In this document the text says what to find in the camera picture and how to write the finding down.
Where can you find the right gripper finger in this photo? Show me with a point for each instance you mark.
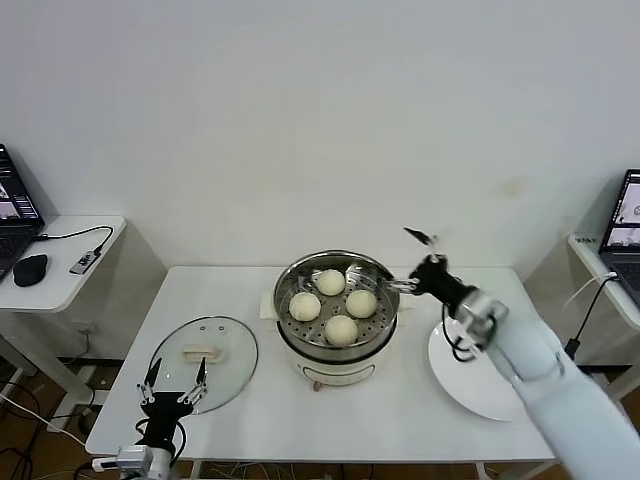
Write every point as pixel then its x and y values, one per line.
pixel 419 234
pixel 400 286

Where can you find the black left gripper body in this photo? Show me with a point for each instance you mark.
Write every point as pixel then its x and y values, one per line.
pixel 164 412

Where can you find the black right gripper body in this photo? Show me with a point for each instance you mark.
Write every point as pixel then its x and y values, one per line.
pixel 437 280

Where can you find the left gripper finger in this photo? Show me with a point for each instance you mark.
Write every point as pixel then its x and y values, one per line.
pixel 154 372
pixel 201 372

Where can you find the white steamed baozi bun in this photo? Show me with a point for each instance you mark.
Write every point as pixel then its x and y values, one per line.
pixel 340 330
pixel 361 303
pixel 304 306
pixel 330 281

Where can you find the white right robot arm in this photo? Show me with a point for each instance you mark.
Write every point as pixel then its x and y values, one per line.
pixel 545 370

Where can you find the stainless steel steamer basket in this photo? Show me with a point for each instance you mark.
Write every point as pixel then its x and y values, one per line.
pixel 325 261

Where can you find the white round plate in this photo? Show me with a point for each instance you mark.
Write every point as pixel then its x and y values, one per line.
pixel 450 370

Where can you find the cream electric cooking pot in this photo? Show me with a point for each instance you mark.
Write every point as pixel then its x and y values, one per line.
pixel 335 372

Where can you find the white side table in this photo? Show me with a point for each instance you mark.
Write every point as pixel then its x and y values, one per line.
pixel 585 255
pixel 65 295

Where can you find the silver usb hub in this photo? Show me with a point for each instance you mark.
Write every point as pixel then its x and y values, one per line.
pixel 83 261

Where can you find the black computer mouse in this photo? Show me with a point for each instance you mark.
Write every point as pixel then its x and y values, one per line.
pixel 30 270

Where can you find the grey open laptop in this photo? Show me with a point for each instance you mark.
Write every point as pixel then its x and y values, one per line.
pixel 620 235

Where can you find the black open laptop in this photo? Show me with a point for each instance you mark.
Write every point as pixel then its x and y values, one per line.
pixel 15 200

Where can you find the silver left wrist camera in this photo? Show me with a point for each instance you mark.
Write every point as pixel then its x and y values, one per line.
pixel 132 456

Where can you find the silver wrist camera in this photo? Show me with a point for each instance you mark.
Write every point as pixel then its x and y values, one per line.
pixel 482 320
pixel 132 456

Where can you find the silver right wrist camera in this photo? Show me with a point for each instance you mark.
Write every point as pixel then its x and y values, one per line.
pixel 482 320

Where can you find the white wall socket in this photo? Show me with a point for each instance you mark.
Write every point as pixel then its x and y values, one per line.
pixel 86 330

